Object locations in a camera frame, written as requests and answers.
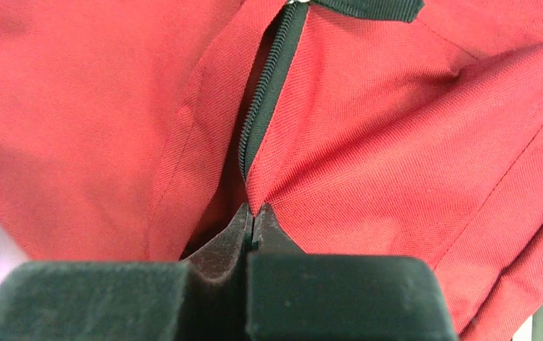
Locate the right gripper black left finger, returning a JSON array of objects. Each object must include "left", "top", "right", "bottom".
[{"left": 0, "top": 205, "right": 252, "bottom": 340}]

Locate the red backpack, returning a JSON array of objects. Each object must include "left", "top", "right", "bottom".
[{"left": 0, "top": 1, "right": 543, "bottom": 340}]

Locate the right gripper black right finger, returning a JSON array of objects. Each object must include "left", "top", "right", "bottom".
[{"left": 246, "top": 205, "right": 458, "bottom": 340}]

